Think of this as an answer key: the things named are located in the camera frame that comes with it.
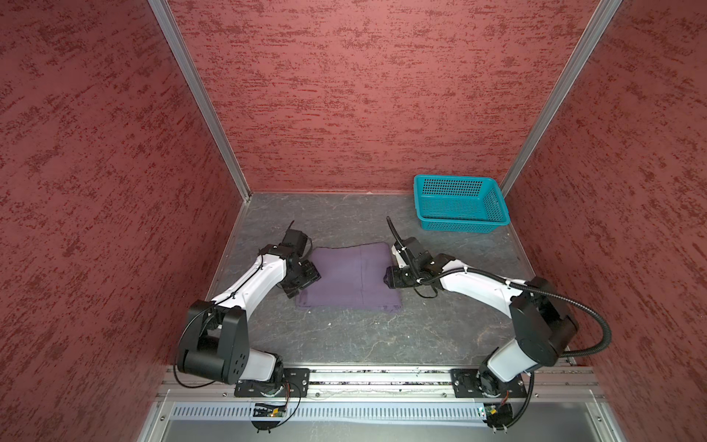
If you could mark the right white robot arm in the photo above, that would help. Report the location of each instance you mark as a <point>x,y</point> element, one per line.
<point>543,326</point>

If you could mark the left aluminium corner post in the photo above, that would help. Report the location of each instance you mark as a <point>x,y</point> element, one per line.
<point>177,45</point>

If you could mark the purple trousers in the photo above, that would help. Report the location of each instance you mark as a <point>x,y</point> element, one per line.
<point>352,278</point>

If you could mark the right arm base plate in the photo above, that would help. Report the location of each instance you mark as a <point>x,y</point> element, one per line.
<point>472,383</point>

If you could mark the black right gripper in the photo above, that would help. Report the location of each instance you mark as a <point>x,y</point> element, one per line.
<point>394,280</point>

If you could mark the slotted cable duct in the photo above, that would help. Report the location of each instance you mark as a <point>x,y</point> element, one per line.
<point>384,413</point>

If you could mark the teal plastic basket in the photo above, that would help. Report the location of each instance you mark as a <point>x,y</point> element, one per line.
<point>459,204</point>

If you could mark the right connector board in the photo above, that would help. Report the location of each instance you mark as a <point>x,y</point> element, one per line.
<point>498,417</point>

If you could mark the front aluminium rail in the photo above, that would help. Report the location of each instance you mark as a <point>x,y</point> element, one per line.
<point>561,384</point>

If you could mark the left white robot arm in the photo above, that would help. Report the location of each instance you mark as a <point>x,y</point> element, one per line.
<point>215,342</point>

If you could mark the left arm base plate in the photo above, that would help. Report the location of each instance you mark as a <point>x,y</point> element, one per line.
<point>298,381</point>

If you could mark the connector board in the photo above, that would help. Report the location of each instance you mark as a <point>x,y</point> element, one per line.
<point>269,411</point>
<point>498,417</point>

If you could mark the aluminium corner post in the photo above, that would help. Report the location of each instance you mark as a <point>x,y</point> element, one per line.
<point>585,46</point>
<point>177,45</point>

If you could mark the left connector board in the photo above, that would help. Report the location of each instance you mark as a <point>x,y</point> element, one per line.
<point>269,411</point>

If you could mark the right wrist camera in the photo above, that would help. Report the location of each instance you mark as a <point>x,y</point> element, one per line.
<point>410,253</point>

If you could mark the right aluminium corner post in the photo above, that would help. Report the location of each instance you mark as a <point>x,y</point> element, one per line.
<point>585,46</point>

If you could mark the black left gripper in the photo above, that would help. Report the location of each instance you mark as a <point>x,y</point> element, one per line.
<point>312,275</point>

